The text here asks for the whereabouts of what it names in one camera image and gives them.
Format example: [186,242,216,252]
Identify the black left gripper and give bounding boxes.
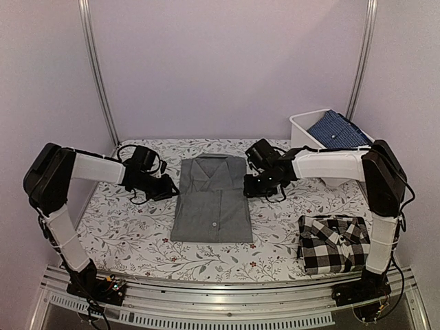
[133,172,180,201]

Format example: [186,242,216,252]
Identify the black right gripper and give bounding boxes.
[243,168,277,199]

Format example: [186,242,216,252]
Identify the grey long sleeve shirt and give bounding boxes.
[170,153,253,243]

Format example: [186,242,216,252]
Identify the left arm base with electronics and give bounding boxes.
[65,260,127,306]

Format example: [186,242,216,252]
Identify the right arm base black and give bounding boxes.
[331,266,405,324]

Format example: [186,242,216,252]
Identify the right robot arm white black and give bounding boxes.
[243,139,409,300]

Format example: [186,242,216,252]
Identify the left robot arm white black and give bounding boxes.
[23,142,179,298]

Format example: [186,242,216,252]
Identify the floral patterned table cloth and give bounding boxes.
[65,137,391,283]

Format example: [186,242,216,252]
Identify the white plastic bin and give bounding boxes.
[289,109,374,187]

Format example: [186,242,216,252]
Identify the blue checked shirt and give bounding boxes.
[307,110,373,149]

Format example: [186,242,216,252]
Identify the black white plaid folded shirt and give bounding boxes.
[297,215,370,275]

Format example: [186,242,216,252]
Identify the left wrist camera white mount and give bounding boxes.
[154,160,167,178]

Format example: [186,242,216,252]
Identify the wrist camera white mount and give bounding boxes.
[245,139,286,174]
[154,160,167,178]

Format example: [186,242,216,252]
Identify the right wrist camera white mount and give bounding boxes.
[245,139,286,174]

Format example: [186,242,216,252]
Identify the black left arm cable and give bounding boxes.
[115,144,166,206]

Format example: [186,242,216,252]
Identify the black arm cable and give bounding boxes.
[115,144,166,206]
[264,146,417,310]

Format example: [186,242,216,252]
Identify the aluminium front rail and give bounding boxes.
[30,266,434,329]

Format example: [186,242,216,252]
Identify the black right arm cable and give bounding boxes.
[264,146,417,310]

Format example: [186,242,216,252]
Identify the left aluminium frame post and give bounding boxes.
[78,0,120,146]

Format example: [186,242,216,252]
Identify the aluminium frame post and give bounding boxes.
[78,0,120,146]
[346,0,378,120]

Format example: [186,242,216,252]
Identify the right aluminium frame post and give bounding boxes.
[346,0,378,120]

